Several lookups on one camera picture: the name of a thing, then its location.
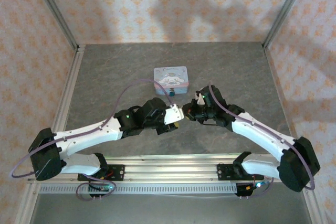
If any pastel cartoon tin box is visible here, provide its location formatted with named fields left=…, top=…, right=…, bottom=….
left=153, top=66, right=190, bottom=96

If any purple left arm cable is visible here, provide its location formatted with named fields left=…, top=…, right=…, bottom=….
left=9, top=79, right=177, bottom=180

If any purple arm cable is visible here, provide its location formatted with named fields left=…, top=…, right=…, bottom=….
left=208, top=81, right=316, bottom=190
left=9, top=79, right=177, bottom=180

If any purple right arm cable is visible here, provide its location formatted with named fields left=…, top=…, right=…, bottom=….
left=208, top=81, right=316, bottom=190

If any aluminium mounting rail beam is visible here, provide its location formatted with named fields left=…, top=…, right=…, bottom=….
left=27, top=153, right=283, bottom=184

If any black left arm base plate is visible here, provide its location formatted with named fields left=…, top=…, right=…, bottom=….
left=78, top=164, right=125, bottom=182

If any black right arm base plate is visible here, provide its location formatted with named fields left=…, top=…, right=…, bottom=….
left=216, top=163, right=263, bottom=182

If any grey slotted cable duct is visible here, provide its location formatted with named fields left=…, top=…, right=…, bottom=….
left=39, top=183, right=237, bottom=196

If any aluminium table side rail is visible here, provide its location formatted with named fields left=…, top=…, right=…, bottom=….
left=15, top=45, right=86, bottom=224
left=262, top=42, right=330, bottom=224

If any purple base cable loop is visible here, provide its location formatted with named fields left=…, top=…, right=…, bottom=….
left=75, top=180, right=117, bottom=202
left=250, top=176, right=275, bottom=199

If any aluminium frame post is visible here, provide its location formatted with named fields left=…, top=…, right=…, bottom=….
left=28, top=0, right=80, bottom=51
left=262, top=0, right=313, bottom=49

